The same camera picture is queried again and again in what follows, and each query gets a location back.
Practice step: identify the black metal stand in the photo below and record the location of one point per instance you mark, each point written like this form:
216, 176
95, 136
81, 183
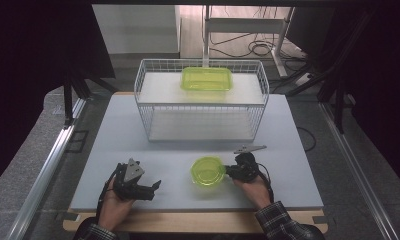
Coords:
68, 100
338, 100

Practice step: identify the person's right hand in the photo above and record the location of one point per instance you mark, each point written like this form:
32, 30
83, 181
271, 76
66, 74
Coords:
254, 193

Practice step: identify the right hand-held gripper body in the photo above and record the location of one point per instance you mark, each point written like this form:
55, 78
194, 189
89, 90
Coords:
246, 168

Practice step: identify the person's left hand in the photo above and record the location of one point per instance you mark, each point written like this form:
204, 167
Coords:
116, 210

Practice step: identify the white metal desk frame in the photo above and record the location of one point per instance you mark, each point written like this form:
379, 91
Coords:
244, 26

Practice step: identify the rectangular green plastic container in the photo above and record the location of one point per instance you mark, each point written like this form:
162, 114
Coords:
206, 79

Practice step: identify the round green plastic container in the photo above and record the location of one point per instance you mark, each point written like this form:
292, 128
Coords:
208, 171

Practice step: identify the aluminium rail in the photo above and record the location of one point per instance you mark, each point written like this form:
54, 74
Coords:
44, 173
354, 166

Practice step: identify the white table board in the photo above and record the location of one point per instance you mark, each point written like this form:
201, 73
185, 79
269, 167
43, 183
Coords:
174, 156

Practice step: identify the white power strip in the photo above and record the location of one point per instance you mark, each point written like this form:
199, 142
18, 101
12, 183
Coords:
303, 80

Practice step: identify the white cabinet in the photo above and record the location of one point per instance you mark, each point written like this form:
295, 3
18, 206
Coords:
138, 30

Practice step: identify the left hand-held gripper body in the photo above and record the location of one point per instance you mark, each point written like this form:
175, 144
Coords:
133, 186

